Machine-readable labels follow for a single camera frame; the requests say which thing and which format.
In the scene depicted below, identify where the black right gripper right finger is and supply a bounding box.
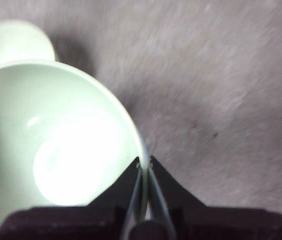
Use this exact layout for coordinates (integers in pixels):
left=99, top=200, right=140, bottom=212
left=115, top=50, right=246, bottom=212
left=149, top=155, right=282, bottom=240

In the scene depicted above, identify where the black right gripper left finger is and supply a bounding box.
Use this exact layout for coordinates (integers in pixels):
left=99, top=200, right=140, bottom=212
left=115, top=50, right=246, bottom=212
left=0, top=156, right=142, bottom=240

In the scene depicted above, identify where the green ribbed bowl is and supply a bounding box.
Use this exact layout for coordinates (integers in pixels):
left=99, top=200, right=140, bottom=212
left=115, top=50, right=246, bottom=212
left=0, top=62, right=150, bottom=221
left=0, top=19, right=57, bottom=72

